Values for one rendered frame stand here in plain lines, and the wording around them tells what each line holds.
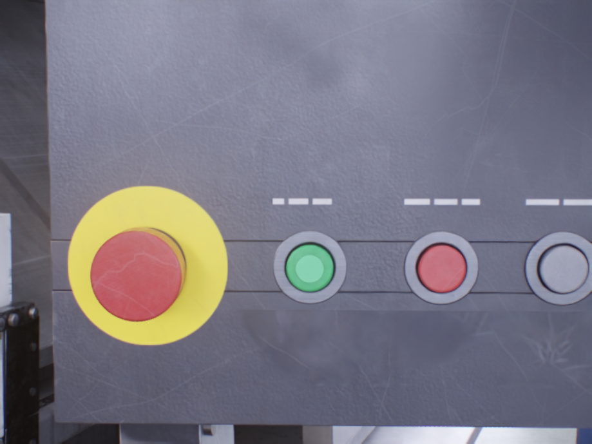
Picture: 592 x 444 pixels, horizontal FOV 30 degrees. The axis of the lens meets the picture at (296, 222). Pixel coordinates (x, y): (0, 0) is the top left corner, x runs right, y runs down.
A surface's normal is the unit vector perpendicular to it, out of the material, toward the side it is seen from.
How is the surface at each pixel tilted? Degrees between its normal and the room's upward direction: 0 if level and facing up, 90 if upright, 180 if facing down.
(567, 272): 89
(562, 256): 89
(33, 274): 45
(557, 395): 89
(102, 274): 89
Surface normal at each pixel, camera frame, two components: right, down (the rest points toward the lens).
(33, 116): 0.70, -0.66
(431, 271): -0.04, 0.11
